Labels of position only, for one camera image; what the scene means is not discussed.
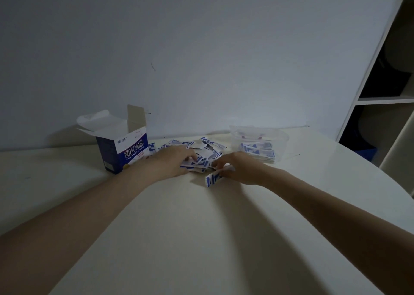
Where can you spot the person's left hand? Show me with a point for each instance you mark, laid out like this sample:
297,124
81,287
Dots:
168,162

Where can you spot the person's right hand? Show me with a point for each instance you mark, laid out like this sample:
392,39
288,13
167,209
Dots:
245,170

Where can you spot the person's left fingers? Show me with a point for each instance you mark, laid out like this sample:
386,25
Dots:
189,155

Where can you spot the person's right fingers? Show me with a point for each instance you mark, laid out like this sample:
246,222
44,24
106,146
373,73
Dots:
223,166

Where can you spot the blue white bandage packet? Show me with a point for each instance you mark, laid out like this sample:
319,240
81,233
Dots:
212,177

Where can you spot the person's right forearm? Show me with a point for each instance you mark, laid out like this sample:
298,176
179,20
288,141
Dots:
339,226

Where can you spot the person's left forearm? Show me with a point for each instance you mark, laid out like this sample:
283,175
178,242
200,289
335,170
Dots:
74,220

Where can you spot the pile of bandage packets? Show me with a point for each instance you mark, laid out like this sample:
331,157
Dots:
207,150

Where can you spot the stack of packets in container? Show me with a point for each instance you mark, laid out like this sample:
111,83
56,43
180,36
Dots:
258,151

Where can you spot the clear plastic container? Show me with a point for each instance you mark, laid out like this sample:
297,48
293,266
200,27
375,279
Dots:
258,136

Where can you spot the open blue white cardboard box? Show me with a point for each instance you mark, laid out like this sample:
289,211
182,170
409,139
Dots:
126,149

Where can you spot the blue bin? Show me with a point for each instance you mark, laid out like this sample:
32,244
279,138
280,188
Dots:
365,154

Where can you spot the white shelf unit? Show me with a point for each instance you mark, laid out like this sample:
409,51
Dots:
372,100

